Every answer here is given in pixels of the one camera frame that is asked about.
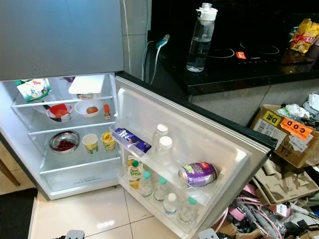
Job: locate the plastic-wrapped red tomato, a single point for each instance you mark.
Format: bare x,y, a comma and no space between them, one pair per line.
60,110

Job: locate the glass fridge shelf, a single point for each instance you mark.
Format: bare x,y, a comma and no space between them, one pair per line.
62,102
75,127
79,164

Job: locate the dark grey fridge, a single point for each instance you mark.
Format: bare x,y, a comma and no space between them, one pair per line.
60,35

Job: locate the fridge door with bottle racks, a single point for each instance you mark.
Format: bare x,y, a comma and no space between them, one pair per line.
209,134

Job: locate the green and white snack bag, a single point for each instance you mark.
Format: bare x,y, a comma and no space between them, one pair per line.
34,90

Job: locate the wooden table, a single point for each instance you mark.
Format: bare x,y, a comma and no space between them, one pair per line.
10,175

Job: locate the steel bowl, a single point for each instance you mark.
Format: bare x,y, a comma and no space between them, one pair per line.
65,135

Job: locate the red berries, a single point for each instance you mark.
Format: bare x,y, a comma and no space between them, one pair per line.
64,146

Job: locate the white bowl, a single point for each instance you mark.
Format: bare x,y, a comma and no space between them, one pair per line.
79,110

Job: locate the small brown round food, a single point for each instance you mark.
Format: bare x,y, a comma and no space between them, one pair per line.
91,109

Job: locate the white food box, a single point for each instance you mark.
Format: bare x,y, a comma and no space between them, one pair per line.
86,85

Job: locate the cream paper cup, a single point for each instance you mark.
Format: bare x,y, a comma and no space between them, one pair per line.
90,142

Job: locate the black floor mat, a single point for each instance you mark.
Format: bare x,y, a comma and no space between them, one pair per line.
16,216

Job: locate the clear crisper drawer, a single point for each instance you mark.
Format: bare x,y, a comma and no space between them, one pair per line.
79,181

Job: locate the yellow noodle cup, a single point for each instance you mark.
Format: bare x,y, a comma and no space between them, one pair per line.
108,141

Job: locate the purple chocolate box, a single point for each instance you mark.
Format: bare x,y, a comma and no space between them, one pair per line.
132,141

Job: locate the orange juice carton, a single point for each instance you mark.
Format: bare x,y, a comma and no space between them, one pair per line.
134,172

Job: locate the small green-capped water bottle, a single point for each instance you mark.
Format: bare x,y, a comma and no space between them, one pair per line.
146,183
188,210
159,189

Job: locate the teal power plug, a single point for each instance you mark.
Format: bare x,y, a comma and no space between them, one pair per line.
163,41

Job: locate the small white-capped water bottle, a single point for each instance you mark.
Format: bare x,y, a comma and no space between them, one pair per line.
170,204

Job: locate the purple drink can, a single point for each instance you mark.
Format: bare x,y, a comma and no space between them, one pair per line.
198,175

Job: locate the tall clear white-capped bottle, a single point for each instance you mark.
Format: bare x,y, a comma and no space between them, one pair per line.
200,45

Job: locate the black induction cooktop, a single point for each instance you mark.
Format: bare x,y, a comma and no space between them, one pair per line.
259,55

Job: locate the cardboard box with yellow label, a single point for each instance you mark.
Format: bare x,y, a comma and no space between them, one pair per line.
279,139

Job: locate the grey pulp carton tray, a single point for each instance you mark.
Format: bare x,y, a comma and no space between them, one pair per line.
284,184

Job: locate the yellow and red snack bag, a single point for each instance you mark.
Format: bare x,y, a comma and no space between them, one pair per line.
304,36

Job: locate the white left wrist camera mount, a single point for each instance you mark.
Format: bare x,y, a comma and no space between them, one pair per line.
75,234

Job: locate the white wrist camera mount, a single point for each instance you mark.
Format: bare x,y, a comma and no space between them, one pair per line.
75,234
208,234

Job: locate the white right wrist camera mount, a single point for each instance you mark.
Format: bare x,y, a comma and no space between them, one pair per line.
208,234

